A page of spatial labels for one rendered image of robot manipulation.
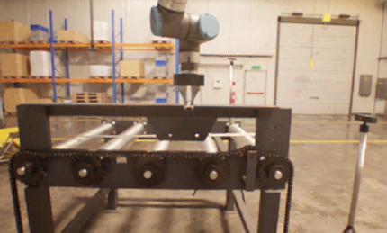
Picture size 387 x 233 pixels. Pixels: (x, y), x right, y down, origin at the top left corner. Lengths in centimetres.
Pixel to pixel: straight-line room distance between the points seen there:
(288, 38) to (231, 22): 293
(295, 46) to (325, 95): 300
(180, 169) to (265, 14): 1053
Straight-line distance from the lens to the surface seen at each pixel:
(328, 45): 1223
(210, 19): 72
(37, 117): 119
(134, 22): 1081
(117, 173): 107
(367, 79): 1327
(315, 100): 1177
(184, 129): 95
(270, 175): 100
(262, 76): 1052
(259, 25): 1094
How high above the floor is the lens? 124
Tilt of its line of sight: 7 degrees down
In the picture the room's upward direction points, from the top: 1 degrees clockwise
